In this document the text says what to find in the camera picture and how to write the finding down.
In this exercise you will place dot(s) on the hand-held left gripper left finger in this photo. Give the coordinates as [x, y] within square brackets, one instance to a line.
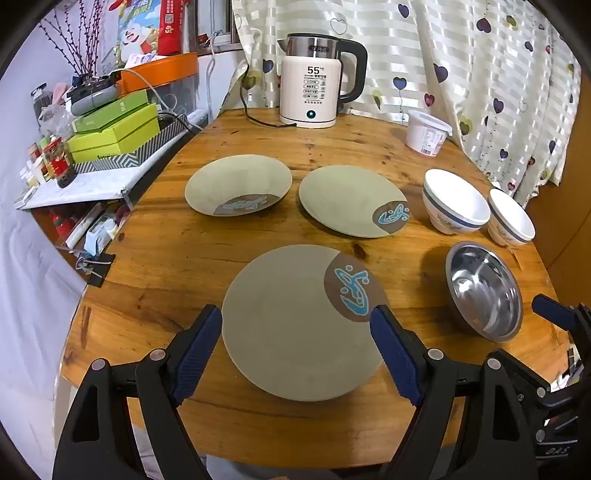
[198, 355]

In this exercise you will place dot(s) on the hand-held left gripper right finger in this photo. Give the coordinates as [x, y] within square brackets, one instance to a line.
[397, 355]

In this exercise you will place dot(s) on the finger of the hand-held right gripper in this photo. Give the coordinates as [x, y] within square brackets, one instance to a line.
[531, 383]
[551, 311]

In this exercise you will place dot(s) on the stainless steel bowl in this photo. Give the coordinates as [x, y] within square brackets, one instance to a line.
[485, 295]

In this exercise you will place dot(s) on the beige plate with fish print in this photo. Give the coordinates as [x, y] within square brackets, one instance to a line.
[235, 182]
[286, 323]
[341, 198]

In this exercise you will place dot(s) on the white bowl with blue stripe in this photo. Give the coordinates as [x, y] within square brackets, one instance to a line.
[510, 217]
[455, 198]

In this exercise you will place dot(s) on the wooden cabinet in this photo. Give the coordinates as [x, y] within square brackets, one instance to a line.
[558, 230]

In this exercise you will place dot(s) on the black binder clip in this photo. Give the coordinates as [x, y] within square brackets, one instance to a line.
[92, 270]

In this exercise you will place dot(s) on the white shelf board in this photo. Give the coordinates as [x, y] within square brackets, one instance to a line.
[83, 187]

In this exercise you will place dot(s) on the chevron patterned box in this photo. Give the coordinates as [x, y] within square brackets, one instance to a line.
[134, 154]

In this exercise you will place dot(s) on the white plastic tub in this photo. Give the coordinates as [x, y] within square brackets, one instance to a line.
[427, 134]

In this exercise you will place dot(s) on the lime green box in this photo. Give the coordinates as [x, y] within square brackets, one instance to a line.
[120, 134]

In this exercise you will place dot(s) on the dark green flat box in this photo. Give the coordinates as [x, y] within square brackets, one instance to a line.
[115, 108]

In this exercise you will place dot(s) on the heart print curtain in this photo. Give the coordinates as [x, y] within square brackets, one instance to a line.
[461, 60]

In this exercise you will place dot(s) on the white electric kettle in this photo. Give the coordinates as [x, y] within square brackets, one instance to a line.
[309, 87]

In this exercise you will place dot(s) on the clear box with orange lid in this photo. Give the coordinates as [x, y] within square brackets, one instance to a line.
[161, 74]

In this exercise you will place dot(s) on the red packet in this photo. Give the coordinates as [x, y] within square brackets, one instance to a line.
[173, 25]

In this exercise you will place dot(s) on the bare branches with buds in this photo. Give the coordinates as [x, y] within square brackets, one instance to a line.
[76, 32]

